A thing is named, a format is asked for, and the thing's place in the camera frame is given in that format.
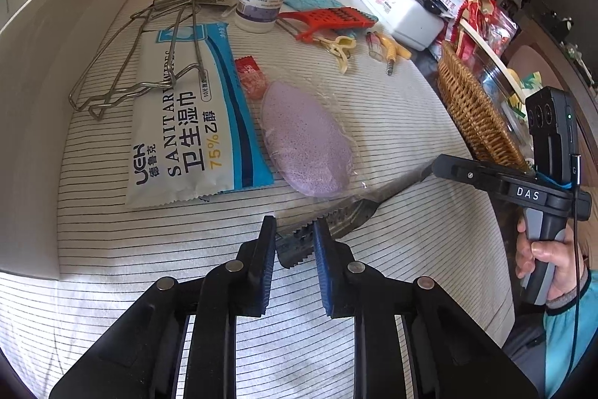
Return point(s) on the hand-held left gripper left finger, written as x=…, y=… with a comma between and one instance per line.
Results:
x=262, y=268

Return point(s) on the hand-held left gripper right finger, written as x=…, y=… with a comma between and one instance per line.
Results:
x=327, y=273

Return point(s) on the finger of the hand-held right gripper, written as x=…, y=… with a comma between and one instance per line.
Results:
x=462, y=172

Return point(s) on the serrated metal tongs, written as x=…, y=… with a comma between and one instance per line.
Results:
x=345, y=216

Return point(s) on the purple sponge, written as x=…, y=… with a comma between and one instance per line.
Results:
x=303, y=137

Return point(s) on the red plastic grater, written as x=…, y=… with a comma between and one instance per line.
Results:
x=327, y=18

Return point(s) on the white cardboard box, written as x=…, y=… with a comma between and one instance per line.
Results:
x=46, y=53

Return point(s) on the person's right forearm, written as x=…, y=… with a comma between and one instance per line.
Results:
x=574, y=333

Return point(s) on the person's right hand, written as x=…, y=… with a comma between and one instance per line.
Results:
x=565, y=268

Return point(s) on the wicker basket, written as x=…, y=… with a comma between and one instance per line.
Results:
x=472, y=109

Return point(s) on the long wooden counter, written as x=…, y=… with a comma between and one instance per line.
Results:
x=570, y=53

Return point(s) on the white flat board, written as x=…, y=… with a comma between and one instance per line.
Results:
x=486, y=48

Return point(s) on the blue white wet wipes packet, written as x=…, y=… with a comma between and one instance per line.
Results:
x=187, y=137

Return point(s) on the small red plastic tool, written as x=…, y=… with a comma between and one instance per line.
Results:
x=373, y=43

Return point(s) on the white tissue box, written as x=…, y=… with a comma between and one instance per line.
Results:
x=406, y=13

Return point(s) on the yellow hair clip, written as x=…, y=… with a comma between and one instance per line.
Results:
x=343, y=46

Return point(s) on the person's grey pants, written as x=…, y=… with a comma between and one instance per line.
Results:
x=528, y=343

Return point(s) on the red candy packet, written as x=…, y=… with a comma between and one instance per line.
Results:
x=250, y=76

